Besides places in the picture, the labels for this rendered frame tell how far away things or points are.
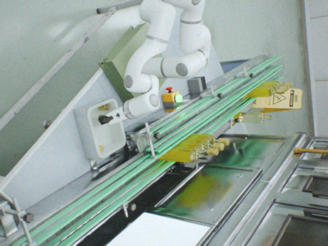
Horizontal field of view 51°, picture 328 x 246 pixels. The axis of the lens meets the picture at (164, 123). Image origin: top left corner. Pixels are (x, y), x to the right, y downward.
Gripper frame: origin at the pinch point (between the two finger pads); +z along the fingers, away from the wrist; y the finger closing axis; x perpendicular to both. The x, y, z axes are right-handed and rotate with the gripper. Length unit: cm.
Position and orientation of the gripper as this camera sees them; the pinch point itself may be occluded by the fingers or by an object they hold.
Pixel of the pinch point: (106, 118)
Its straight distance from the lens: 148.0
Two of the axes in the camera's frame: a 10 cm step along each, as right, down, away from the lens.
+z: -7.2, 2.3, 6.6
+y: 5.7, -3.5, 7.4
